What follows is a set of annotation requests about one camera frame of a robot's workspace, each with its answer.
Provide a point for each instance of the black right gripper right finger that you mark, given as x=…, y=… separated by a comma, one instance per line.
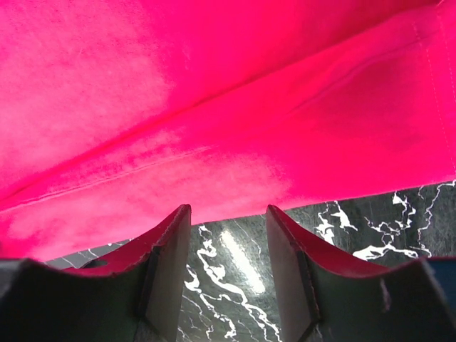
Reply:
x=326, y=294

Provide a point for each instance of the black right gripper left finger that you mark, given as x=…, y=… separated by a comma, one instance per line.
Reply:
x=133, y=293

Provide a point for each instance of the red t-shirt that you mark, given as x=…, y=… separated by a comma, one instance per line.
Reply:
x=113, y=113

